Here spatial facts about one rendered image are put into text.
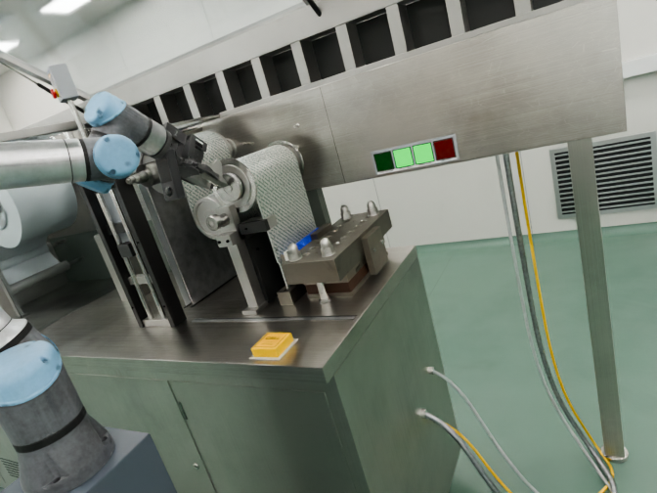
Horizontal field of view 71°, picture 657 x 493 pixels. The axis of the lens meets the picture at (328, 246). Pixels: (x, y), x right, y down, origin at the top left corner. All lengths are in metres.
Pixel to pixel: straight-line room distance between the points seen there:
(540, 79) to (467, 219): 2.68
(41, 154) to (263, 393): 0.67
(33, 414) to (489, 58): 1.21
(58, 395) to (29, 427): 0.06
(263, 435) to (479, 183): 2.93
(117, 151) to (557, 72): 0.98
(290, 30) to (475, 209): 2.67
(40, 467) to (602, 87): 1.35
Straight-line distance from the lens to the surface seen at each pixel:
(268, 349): 1.03
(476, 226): 3.88
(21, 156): 0.89
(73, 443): 0.95
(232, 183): 1.22
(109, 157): 0.88
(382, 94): 1.36
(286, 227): 1.31
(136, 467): 0.98
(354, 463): 1.13
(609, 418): 1.86
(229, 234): 1.23
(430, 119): 1.32
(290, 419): 1.13
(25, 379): 0.90
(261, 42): 1.53
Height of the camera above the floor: 1.38
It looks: 16 degrees down
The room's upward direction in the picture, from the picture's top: 16 degrees counter-clockwise
